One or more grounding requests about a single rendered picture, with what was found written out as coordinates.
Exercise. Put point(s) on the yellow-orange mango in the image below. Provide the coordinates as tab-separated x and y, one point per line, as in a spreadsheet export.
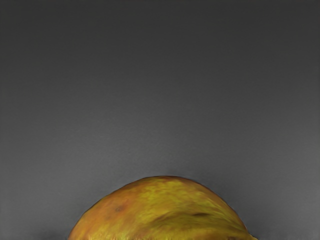
160	212

